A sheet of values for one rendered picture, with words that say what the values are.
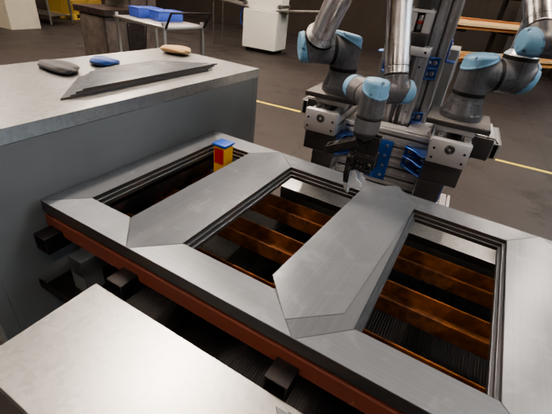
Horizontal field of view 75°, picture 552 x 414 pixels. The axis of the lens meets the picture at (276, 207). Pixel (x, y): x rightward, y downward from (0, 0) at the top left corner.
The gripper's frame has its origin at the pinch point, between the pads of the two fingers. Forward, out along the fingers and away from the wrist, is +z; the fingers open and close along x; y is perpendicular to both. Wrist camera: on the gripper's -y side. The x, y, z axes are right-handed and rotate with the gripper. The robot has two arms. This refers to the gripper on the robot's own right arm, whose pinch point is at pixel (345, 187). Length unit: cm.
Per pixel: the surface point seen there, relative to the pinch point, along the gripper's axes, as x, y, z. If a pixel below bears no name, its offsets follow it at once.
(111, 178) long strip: -42, -61, 1
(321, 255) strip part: -36.1, 7.6, 0.8
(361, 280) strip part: -38.9, 18.8, 0.8
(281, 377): -66, 14, 8
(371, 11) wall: 1074, -330, -9
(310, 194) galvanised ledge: 18.0, -18.8, 17.7
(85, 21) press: 277, -518, 24
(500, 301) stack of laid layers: -24, 48, 2
